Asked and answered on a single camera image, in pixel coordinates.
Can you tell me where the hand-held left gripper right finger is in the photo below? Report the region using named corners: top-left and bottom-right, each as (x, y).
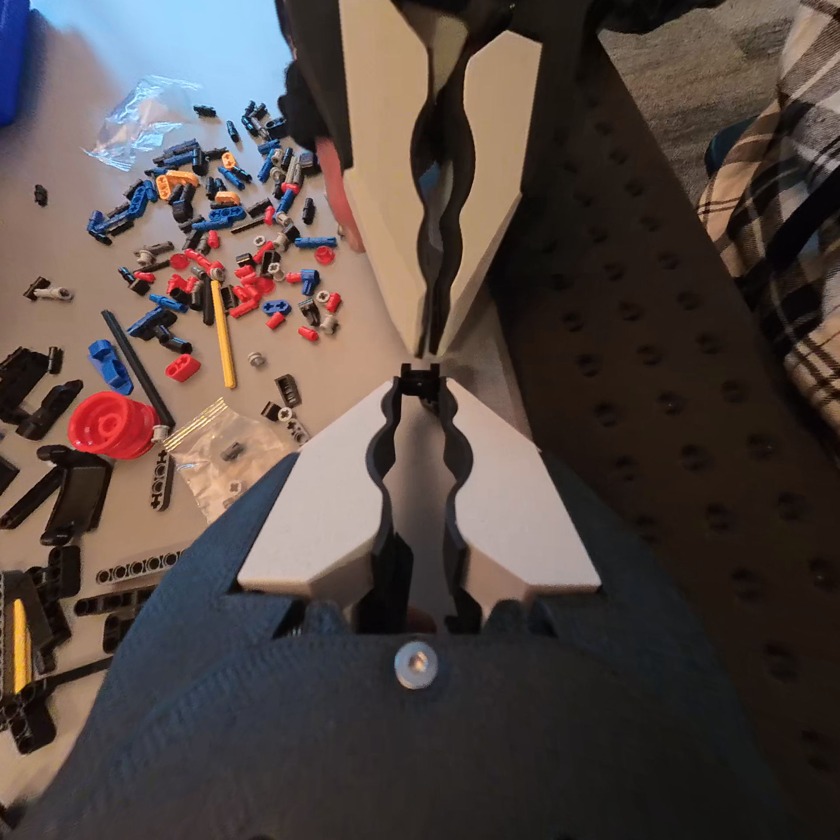
top-left (441, 377), bottom-right (602, 634)

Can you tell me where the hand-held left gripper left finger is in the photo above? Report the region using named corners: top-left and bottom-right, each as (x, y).
top-left (238, 377), bottom-right (414, 634)

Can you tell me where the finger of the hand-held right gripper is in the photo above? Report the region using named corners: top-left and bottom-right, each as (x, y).
top-left (338, 0), bottom-right (442, 357)
top-left (430, 29), bottom-right (544, 357)

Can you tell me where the black perpendicular connector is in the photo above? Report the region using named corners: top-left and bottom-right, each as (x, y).
top-left (399, 363), bottom-right (442, 413)

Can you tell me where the grey desk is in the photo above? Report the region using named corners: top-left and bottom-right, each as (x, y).
top-left (0, 0), bottom-right (546, 808)

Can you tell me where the person's right hand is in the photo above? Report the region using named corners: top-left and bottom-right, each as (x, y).
top-left (317, 134), bottom-right (368, 255)

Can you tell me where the clear zip bag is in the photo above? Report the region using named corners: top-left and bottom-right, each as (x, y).
top-left (163, 399), bottom-right (299, 526)

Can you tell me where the black thin cross-hole liftarm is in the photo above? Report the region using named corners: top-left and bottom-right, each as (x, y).
top-left (150, 449), bottom-right (177, 511)

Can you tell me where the dark grey long beam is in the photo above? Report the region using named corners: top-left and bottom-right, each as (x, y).
top-left (95, 551), bottom-right (185, 586)

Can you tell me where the pile of small connector pieces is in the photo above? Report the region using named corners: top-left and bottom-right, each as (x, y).
top-left (85, 98), bottom-right (345, 345)

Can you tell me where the yellow axle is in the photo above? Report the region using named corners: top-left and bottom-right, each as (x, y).
top-left (210, 279), bottom-right (237, 389)

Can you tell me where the black short beam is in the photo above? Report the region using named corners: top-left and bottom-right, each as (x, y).
top-left (0, 679), bottom-right (56, 756)
top-left (101, 613), bottom-right (142, 654)

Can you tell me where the red wheel rim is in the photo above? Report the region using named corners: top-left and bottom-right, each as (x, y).
top-left (67, 392), bottom-right (161, 460)

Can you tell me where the black glossy curved panel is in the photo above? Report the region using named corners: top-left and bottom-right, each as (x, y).
top-left (39, 459), bottom-right (114, 547)

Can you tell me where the black long axle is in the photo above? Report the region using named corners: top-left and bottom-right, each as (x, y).
top-left (100, 310), bottom-right (177, 429)

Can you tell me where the clear plastic bag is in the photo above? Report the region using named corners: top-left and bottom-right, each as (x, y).
top-left (82, 75), bottom-right (204, 173)

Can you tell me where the blue wedge panel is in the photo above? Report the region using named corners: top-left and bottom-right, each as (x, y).
top-left (87, 339), bottom-right (134, 389)

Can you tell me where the black thick beam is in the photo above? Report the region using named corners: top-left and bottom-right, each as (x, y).
top-left (26, 545), bottom-right (83, 601)

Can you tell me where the black thin long beam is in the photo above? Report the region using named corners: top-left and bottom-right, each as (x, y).
top-left (39, 659), bottom-right (112, 690)

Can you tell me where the black flat liftarm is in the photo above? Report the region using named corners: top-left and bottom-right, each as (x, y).
top-left (0, 469), bottom-right (63, 531)

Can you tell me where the black connector block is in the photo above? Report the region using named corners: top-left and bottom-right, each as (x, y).
top-left (16, 379), bottom-right (85, 442)

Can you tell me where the yellow axle rod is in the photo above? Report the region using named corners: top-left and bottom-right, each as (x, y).
top-left (13, 600), bottom-right (32, 697)

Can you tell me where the blue storage bin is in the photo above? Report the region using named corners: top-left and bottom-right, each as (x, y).
top-left (0, 0), bottom-right (32, 129)

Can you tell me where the black bracket piece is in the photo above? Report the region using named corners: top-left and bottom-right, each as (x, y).
top-left (0, 348), bottom-right (63, 424)

